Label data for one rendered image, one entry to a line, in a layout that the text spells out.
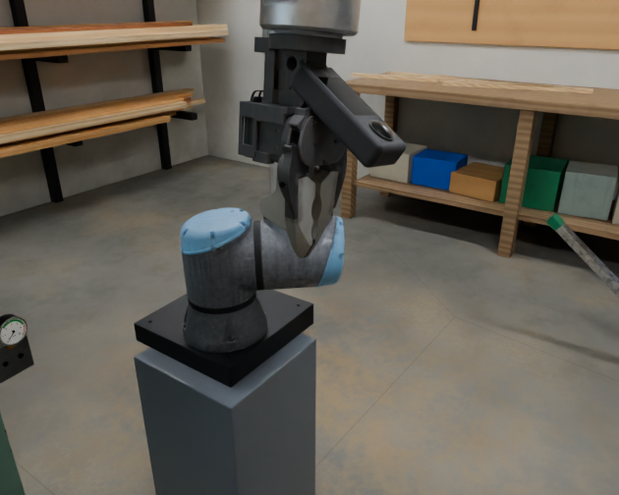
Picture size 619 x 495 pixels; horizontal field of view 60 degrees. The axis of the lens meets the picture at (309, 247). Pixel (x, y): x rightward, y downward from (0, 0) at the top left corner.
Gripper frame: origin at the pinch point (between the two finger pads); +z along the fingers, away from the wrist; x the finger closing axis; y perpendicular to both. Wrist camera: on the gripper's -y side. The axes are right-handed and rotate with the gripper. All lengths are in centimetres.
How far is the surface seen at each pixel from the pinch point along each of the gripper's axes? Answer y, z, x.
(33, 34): 290, -20, -112
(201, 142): 348, 59, -282
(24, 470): 111, 105, -13
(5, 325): 76, 38, 1
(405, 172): 127, 43, -257
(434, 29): 138, -41, -290
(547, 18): 72, -50, -294
